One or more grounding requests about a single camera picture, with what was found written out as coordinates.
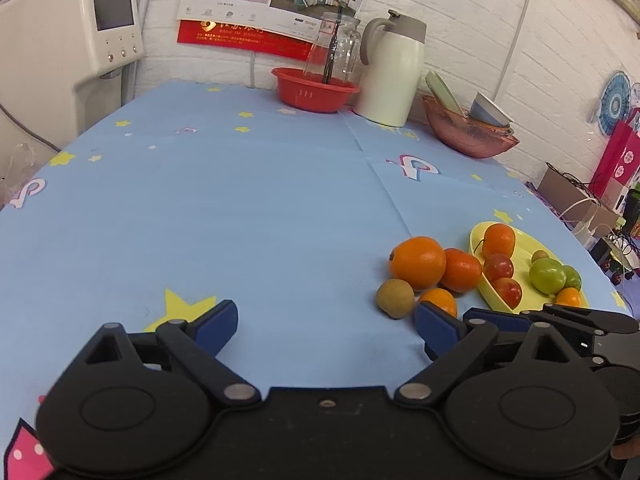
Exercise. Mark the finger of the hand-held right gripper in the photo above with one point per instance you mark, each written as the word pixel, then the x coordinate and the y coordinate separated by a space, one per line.
pixel 495 318
pixel 590 317

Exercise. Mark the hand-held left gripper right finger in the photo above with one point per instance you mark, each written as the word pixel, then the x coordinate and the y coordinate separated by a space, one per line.
pixel 437 330

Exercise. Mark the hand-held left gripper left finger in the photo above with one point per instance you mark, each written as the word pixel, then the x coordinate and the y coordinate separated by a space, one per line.
pixel 217 322

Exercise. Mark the small red apple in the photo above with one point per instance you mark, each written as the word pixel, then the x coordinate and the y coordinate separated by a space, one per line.
pixel 498 266
pixel 507 292

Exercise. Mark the green lime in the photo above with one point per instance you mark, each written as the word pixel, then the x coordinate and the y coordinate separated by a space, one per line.
pixel 574 277

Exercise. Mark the brown kiwi fruit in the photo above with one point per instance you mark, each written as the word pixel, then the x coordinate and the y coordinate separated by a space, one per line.
pixel 395 298

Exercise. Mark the reddish orange mandarin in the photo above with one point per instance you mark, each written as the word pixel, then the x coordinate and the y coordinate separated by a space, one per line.
pixel 462 271

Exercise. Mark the green apple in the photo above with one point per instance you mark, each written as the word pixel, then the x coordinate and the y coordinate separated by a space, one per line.
pixel 547 275

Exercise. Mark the large orange mandarin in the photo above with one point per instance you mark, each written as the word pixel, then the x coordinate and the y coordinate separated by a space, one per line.
pixel 417 262

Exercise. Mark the small brown longan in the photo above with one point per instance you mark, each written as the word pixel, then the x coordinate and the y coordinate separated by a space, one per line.
pixel 539 256

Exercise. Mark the orange mandarin with stem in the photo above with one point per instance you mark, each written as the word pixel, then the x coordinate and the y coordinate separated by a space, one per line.
pixel 498 240

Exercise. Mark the yellow plastic plate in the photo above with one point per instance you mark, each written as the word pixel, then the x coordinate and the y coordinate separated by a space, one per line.
pixel 525 242

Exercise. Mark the black power adapter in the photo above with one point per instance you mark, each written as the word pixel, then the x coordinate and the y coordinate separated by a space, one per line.
pixel 601 252

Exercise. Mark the white charger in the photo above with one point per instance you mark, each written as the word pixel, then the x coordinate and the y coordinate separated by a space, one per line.
pixel 582 232

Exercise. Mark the blue printed tablecloth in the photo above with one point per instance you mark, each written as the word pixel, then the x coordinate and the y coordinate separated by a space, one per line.
pixel 225 200

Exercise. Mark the cardboard box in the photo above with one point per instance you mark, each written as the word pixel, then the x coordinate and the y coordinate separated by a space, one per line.
pixel 560 190

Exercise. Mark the pink gift bag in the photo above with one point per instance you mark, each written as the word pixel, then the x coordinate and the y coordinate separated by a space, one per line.
pixel 622 160

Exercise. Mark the pink glass bowl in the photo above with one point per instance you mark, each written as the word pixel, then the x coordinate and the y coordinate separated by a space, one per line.
pixel 470 142

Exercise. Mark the patterned rim bowl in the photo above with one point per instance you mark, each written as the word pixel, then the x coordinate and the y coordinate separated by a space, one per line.
pixel 502 130

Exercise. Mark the blue and white bowl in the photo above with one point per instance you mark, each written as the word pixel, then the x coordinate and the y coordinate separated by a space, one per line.
pixel 487 110

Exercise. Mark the pale green bowl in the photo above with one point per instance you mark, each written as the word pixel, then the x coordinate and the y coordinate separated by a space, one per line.
pixel 442 92

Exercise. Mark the red plastic bowl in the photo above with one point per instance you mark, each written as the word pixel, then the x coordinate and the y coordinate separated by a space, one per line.
pixel 310 97

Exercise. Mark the white thermos jug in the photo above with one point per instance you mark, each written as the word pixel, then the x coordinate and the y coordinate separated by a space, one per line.
pixel 385 80

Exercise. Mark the clear glass bottle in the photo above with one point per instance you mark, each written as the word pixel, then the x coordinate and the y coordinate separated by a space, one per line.
pixel 320 60

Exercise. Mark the clear glass pitcher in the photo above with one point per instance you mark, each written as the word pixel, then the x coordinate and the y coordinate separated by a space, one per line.
pixel 350 50

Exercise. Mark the white appliance with screen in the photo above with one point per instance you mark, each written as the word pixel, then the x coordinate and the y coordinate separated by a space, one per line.
pixel 50 60

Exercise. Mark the blue round wall decoration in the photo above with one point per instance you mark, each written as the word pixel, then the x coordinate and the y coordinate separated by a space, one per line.
pixel 612 102

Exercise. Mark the white wall conduit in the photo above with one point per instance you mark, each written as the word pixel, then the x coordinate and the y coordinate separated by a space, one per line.
pixel 520 25

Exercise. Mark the wall poster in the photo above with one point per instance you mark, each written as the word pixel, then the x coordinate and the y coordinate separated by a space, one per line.
pixel 240 15

